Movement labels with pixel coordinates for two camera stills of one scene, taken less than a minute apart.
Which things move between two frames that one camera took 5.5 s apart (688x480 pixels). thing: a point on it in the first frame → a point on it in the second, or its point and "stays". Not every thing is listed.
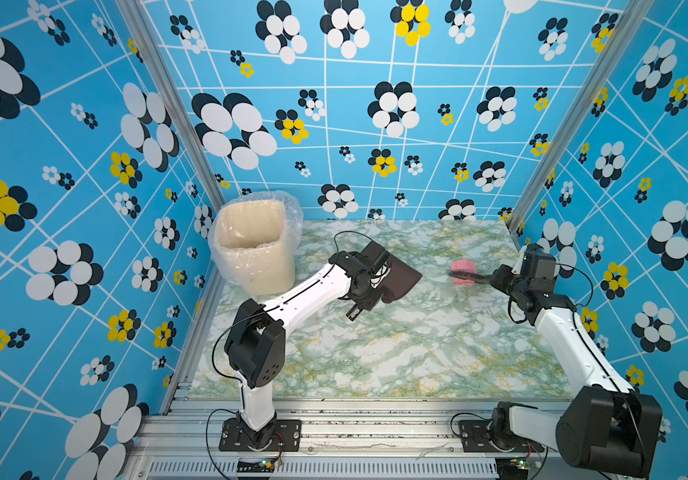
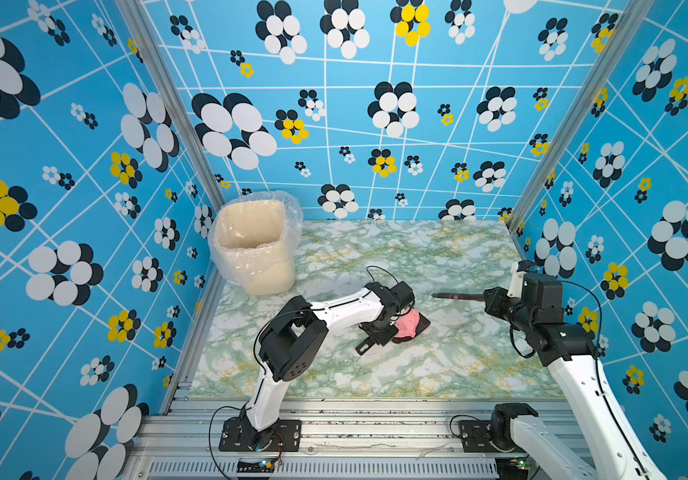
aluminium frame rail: x=341 y=439 stays
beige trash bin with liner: x=252 y=240 stays
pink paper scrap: x=463 y=265 → x=407 y=324
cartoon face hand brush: x=500 y=278 → x=468 y=296
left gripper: x=367 y=304 → x=382 y=340
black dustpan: x=400 y=279 → x=422 y=325
